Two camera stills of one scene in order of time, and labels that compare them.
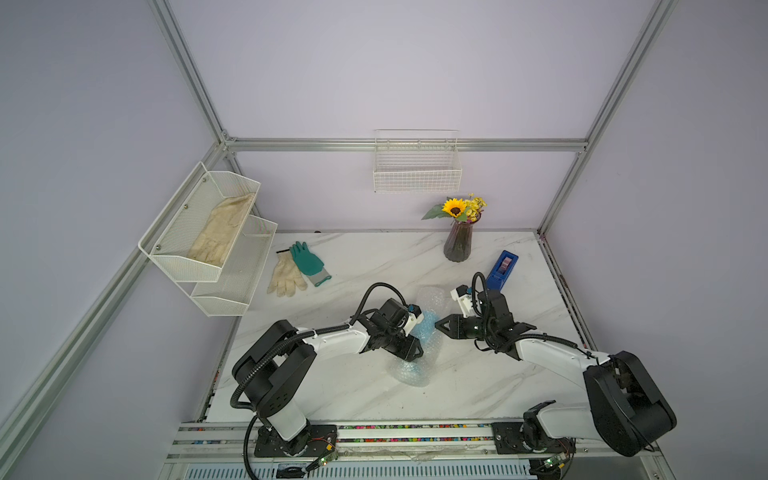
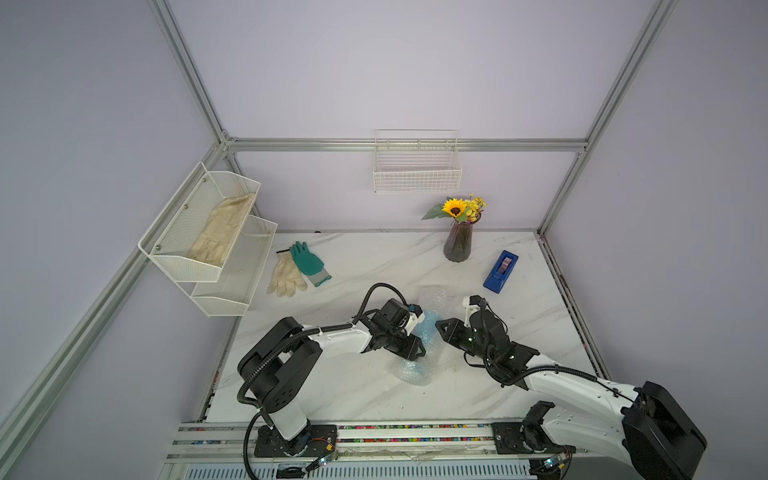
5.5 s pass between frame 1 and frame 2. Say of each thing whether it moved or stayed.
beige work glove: stayed
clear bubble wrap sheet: stayed
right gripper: moved
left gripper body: stayed
